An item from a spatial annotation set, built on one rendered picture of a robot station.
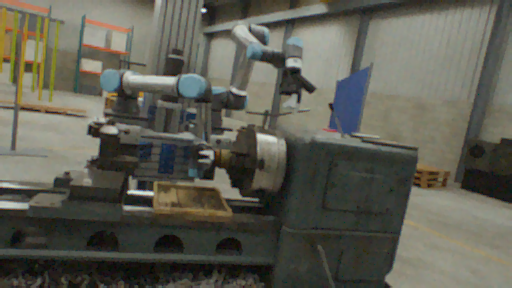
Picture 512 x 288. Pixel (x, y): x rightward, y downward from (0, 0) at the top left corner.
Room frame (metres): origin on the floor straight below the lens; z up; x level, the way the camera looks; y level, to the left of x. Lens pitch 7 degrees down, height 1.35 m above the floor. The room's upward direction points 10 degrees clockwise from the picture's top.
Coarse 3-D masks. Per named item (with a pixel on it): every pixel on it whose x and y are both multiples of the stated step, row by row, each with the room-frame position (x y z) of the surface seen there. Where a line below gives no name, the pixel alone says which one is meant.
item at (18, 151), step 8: (0, 8) 4.80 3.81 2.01; (8, 8) 4.85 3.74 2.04; (24, 16) 4.95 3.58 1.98; (32, 16) 5.01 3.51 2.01; (24, 24) 4.95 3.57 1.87; (16, 80) 4.94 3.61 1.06; (16, 88) 4.94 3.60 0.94; (16, 96) 4.94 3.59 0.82; (16, 104) 4.95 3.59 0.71; (16, 112) 4.95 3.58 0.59; (16, 120) 4.96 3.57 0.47; (16, 128) 4.96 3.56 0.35; (16, 136) 4.97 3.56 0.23; (0, 152) 4.72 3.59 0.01; (8, 152) 4.80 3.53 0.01; (16, 152) 4.87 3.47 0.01; (24, 152) 4.95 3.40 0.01; (32, 152) 5.03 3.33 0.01; (40, 152) 5.11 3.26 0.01
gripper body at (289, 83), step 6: (282, 72) 1.57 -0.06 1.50; (288, 72) 1.55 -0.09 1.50; (294, 72) 1.57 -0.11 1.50; (300, 72) 1.57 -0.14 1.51; (282, 78) 1.56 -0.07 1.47; (288, 78) 1.53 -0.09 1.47; (294, 78) 1.55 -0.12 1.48; (282, 84) 1.58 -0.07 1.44; (288, 84) 1.52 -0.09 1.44; (294, 84) 1.53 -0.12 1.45; (300, 84) 1.53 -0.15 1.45; (282, 90) 1.55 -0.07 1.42; (288, 90) 1.51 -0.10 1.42; (294, 90) 1.52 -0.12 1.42
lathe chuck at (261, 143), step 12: (252, 132) 1.47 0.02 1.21; (264, 132) 1.44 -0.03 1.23; (252, 144) 1.44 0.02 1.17; (264, 144) 1.38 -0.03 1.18; (276, 144) 1.40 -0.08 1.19; (252, 156) 1.41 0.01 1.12; (264, 156) 1.36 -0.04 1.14; (276, 156) 1.37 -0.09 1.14; (252, 168) 1.38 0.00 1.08; (264, 168) 1.35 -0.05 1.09; (276, 168) 1.36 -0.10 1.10; (252, 180) 1.36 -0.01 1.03; (264, 180) 1.36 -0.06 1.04; (240, 192) 1.49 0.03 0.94; (252, 192) 1.38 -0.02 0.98; (264, 192) 1.39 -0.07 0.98
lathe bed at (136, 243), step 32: (0, 192) 1.25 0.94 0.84; (32, 192) 1.28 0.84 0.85; (64, 192) 1.32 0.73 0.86; (128, 192) 1.47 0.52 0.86; (0, 224) 1.08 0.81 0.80; (32, 224) 1.11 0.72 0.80; (64, 224) 1.14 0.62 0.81; (96, 224) 1.17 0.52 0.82; (128, 224) 1.21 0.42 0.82; (160, 224) 1.24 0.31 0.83; (192, 224) 1.26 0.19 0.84; (224, 224) 1.30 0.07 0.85; (256, 224) 1.34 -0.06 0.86; (0, 256) 1.07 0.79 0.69; (32, 256) 1.10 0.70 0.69; (64, 256) 1.13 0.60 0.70; (96, 256) 1.17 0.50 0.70; (128, 256) 1.20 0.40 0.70; (160, 256) 1.24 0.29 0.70; (192, 256) 1.28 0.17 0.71; (224, 256) 1.32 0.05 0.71; (256, 256) 1.36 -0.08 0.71
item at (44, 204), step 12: (60, 180) 1.35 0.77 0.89; (120, 192) 1.25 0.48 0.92; (36, 204) 1.05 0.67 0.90; (48, 204) 1.07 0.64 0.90; (60, 204) 1.09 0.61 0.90; (72, 204) 1.08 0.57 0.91; (84, 204) 1.09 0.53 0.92; (96, 204) 1.10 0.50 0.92; (108, 204) 1.11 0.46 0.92; (120, 204) 1.13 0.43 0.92; (48, 216) 1.06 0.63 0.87; (60, 216) 1.07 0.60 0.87; (72, 216) 1.08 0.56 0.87; (84, 216) 1.09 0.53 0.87; (96, 216) 1.10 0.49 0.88; (108, 216) 1.11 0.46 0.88; (120, 216) 1.16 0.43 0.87
